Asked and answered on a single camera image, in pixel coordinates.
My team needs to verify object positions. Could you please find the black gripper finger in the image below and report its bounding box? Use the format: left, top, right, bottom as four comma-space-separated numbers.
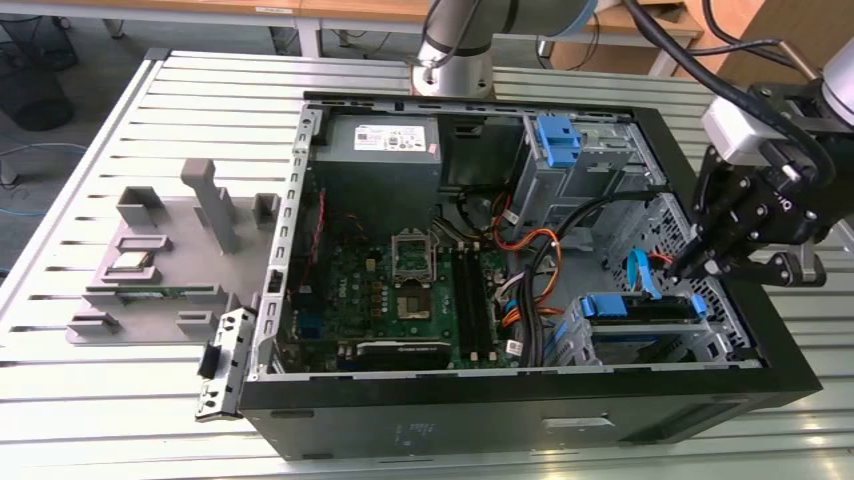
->
683, 232, 828, 289
665, 147, 735, 284

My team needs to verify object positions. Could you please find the blue SATA wire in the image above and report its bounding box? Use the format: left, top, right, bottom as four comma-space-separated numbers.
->
624, 248, 688, 302

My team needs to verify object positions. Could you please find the hard disk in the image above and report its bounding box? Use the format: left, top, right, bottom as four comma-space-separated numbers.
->
551, 293, 709, 365

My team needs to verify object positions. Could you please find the silver disk bay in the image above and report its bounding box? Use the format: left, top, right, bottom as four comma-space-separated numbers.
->
552, 291, 760, 370

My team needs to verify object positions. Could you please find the silver drive cage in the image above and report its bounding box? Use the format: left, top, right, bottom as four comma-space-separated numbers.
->
512, 113, 668, 236

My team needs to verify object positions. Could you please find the blue plastic drive carrier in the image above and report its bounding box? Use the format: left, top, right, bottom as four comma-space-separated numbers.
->
535, 115, 583, 170

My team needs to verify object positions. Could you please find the wooden cabinet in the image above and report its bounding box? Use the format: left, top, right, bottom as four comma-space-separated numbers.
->
712, 0, 854, 101

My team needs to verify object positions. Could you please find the black RAM slot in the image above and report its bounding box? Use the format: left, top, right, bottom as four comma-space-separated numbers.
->
451, 241, 479, 363
469, 241, 500, 363

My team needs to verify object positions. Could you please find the metal socket cover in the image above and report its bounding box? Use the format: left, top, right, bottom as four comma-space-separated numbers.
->
388, 227, 443, 287

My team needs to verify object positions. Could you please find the CPU socket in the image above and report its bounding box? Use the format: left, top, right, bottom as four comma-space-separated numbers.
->
395, 291, 436, 322

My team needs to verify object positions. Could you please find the grey power supply unit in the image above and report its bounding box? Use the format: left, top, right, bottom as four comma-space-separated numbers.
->
310, 114, 447, 237

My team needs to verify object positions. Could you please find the black graphics card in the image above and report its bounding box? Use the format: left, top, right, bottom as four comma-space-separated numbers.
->
336, 338, 451, 372

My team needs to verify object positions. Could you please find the black PC case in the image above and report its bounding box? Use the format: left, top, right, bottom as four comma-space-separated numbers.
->
236, 91, 823, 462

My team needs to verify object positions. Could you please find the green motherboard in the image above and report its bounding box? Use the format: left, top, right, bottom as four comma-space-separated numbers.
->
276, 227, 529, 374

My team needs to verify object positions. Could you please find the black case fan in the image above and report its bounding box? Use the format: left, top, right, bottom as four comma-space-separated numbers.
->
292, 185, 329, 297

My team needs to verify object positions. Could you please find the wooden top workbench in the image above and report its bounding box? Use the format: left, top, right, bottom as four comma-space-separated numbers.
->
0, 0, 707, 77

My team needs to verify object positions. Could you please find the grey parts rack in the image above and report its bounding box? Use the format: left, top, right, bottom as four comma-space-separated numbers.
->
64, 158, 282, 347

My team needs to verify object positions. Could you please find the green RAM stick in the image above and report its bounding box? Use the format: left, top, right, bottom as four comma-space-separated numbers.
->
84, 283, 225, 302

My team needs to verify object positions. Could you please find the silver CPU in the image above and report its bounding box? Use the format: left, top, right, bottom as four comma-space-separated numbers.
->
108, 251, 158, 272

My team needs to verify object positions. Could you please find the black mesh trash bin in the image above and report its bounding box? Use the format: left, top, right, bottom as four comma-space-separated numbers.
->
0, 13, 76, 133

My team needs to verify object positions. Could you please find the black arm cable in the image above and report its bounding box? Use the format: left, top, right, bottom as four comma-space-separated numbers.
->
623, 0, 839, 174

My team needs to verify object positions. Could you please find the orange wire bundle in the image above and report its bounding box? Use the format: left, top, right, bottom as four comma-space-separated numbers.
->
489, 199, 568, 342

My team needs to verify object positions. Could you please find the red black twisted wire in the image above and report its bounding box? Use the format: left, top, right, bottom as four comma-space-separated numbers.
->
284, 187, 329, 297

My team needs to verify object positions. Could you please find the silver slot retainer bracket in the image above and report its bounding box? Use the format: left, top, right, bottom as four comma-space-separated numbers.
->
192, 304, 260, 425

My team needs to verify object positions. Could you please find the blue floor cable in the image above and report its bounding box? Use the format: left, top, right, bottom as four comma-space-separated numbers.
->
0, 141, 89, 220

